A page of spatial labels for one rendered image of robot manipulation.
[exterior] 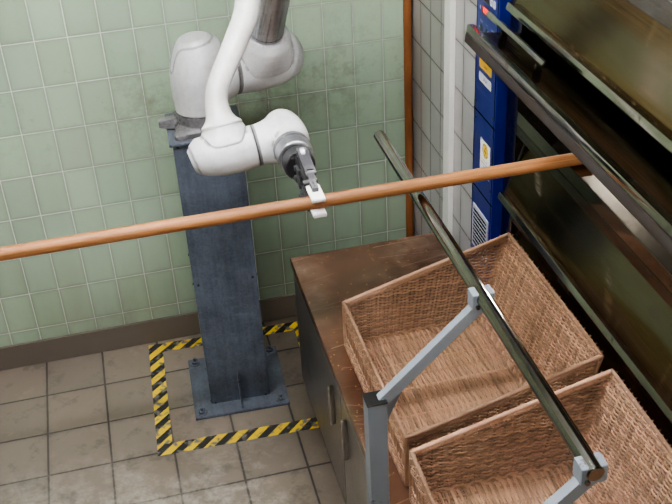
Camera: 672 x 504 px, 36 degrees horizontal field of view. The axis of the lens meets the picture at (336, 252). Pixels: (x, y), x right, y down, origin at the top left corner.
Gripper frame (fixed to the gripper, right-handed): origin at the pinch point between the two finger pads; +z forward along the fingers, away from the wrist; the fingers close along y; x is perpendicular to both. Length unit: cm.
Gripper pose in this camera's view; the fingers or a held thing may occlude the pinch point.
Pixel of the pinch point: (316, 201)
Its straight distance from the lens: 226.1
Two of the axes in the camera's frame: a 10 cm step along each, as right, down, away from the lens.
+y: 0.4, 8.3, 5.5
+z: 2.4, 5.2, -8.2
